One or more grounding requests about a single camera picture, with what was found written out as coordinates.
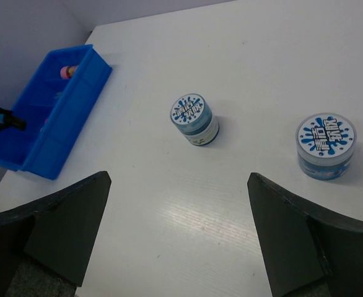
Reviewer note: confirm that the blue compartment bin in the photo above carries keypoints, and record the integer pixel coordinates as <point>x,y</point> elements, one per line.
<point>43,150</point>

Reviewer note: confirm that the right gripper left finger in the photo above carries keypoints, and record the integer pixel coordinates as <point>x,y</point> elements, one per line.
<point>46,244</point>

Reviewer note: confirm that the pink cap pencil tube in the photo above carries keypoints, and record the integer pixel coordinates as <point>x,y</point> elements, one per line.
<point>67,72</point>

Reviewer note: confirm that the blue cap black highlighter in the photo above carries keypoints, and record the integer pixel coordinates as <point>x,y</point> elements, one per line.
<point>10,120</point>

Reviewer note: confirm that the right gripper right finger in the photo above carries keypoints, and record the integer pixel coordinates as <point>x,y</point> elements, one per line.
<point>308,250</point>

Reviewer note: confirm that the blue paint jar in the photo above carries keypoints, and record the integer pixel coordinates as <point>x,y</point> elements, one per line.
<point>326,143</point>
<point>193,117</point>

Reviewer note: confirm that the blue slim pen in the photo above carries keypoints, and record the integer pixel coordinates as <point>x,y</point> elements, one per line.
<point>57,95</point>

